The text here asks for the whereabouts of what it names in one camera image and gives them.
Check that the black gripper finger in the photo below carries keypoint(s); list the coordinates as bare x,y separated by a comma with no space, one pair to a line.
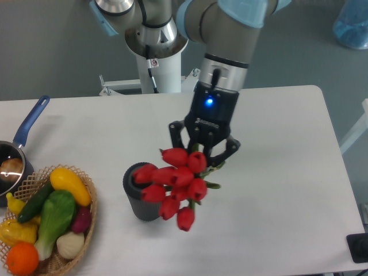
175,129
231,146

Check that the red tulip bouquet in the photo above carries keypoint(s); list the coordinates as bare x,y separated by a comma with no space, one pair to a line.
178,187

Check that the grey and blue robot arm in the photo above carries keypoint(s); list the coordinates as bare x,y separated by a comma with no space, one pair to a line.
228,29

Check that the green cucumber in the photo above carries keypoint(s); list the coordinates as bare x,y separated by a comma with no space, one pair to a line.
35,204

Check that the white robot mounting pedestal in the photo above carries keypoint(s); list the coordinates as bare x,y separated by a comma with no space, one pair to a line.
158,52

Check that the small yellow banana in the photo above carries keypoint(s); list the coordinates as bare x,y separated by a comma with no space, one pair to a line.
15,206

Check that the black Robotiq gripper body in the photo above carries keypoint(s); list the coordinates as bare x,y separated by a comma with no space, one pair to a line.
208,121

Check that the white frame at right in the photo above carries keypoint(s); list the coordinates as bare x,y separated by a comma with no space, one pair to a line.
356,131

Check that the white garlic bulb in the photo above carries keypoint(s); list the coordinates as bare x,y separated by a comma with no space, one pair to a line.
70,244

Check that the blue translucent plastic bag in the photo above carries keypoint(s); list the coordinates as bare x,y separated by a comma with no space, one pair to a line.
350,27

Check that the yellow bell pepper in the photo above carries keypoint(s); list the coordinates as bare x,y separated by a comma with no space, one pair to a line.
13,232

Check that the black device at edge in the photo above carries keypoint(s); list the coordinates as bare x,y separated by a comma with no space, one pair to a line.
357,244

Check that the yellow squash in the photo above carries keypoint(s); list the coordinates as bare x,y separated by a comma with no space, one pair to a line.
64,179

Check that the brown bread roll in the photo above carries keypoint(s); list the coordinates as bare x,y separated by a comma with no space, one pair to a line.
11,170

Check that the woven wicker basket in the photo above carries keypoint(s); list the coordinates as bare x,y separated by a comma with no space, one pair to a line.
55,264

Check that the green bok choy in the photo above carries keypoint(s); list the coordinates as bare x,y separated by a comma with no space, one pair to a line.
56,216

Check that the dark grey ribbed vase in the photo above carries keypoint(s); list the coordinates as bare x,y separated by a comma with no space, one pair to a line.
143,210

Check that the orange fruit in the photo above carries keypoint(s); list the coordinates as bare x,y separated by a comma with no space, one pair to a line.
22,259

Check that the blue handled saucepan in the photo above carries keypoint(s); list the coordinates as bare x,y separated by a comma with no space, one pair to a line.
13,149

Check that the purple red onion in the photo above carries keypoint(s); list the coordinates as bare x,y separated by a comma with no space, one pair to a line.
82,220

